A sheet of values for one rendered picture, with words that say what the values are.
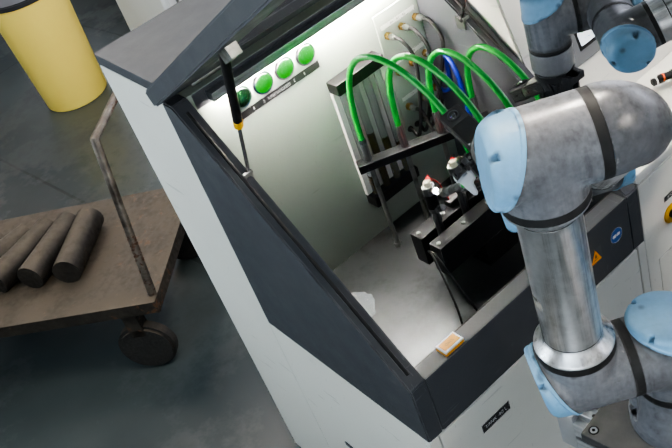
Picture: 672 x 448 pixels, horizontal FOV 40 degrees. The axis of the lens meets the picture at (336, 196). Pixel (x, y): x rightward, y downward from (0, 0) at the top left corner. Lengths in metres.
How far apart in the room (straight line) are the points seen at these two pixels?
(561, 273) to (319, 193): 1.06
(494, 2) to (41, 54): 3.69
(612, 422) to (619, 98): 0.64
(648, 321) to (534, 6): 0.55
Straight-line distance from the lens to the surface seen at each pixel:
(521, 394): 2.10
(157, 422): 3.41
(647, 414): 1.53
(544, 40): 1.63
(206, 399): 3.38
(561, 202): 1.14
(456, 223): 2.09
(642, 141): 1.13
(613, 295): 2.23
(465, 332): 1.89
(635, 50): 1.51
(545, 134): 1.10
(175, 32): 2.10
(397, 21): 2.22
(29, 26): 5.38
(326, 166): 2.19
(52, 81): 5.53
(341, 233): 2.29
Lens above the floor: 2.31
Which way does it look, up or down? 35 degrees down
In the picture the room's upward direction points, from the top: 21 degrees counter-clockwise
